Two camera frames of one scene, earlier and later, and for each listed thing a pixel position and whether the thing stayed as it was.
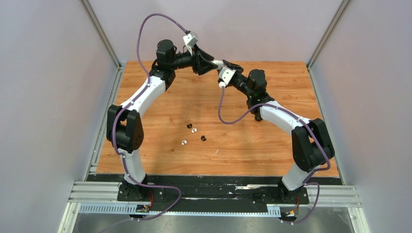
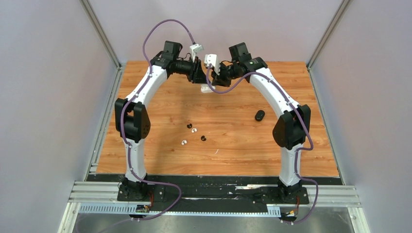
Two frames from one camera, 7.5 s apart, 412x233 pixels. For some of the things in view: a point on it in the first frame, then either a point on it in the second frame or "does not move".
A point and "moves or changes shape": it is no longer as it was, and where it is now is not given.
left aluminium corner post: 117,79 does not move
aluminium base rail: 340,196 does not move
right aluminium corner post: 328,31 does not move
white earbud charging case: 219,63 moves or changes shape
